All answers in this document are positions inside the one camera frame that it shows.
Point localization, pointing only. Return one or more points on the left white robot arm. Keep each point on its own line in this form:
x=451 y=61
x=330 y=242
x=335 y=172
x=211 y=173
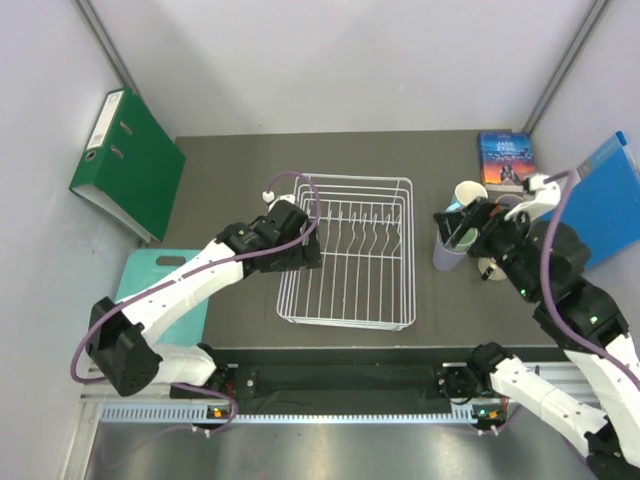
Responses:
x=125 y=341

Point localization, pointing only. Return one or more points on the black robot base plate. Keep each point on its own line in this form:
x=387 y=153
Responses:
x=343 y=380

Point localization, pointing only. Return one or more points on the cream ceramic mug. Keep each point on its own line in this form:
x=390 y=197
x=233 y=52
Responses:
x=489 y=270

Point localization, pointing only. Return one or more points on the light blue mug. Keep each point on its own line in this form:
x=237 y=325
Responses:
x=465 y=193

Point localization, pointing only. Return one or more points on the blue plastic folder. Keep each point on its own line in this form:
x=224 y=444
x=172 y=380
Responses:
x=603 y=208

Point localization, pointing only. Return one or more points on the Jane Eyre paperback book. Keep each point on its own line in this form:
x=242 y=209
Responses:
x=506 y=159

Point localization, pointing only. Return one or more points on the clear pink glass mug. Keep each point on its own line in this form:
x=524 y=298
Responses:
x=509 y=200

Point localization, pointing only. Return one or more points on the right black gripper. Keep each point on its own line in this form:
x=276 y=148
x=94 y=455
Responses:
x=452 y=224

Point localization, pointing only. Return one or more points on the white wire dish rack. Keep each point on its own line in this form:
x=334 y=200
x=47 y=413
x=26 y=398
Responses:
x=366 y=232

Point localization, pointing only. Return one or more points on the green cup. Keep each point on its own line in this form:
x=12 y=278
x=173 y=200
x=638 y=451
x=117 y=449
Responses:
x=464 y=244

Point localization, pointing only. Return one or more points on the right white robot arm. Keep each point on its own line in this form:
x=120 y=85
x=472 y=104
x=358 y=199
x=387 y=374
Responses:
x=544 y=259

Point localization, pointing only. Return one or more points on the grey slotted cable duct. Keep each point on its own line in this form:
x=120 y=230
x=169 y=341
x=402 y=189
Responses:
x=208 y=414

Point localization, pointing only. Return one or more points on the green lever arch binder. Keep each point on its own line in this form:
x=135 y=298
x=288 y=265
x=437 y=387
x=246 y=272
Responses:
x=130 y=168

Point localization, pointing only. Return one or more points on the purple cup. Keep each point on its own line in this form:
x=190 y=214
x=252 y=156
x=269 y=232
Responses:
x=445 y=260

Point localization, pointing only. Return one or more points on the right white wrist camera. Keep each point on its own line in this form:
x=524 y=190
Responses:
x=542 y=195

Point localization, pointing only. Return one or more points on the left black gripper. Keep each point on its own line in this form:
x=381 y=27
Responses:
x=306 y=257

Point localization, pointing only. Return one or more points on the teal cutting board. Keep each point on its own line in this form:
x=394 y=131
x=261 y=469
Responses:
x=145 y=267

